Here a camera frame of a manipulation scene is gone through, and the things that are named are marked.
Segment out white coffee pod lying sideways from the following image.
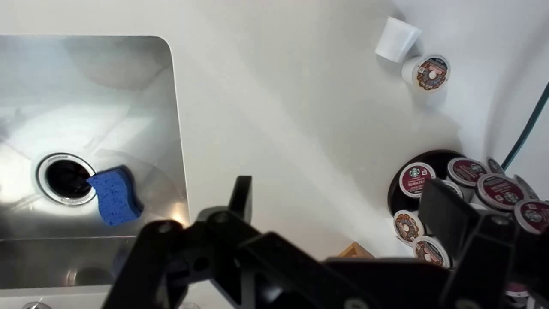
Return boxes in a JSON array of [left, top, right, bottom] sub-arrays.
[[376, 18, 422, 62]]

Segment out stainless steel sink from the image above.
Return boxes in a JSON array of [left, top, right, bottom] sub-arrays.
[[0, 35, 189, 289]]

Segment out coffee pod with donut lid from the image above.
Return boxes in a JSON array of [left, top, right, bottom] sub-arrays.
[[402, 55, 451, 95]]

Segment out dark green power cable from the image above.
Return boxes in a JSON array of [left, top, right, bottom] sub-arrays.
[[501, 81, 549, 172]]

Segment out blue sponge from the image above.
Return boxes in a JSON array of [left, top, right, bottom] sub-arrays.
[[88, 165, 143, 227]]

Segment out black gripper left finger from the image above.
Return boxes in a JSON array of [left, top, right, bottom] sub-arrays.
[[228, 176, 252, 222]]

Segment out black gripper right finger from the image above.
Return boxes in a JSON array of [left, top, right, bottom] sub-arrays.
[[419, 181, 481, 260]]

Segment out wooden condiment organizer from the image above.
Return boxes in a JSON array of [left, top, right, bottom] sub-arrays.
[[340, 243, 373, 260]]

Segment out black coffee pod carousel stand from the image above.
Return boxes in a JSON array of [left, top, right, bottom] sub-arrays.
[[386, 148, 549, 309]]

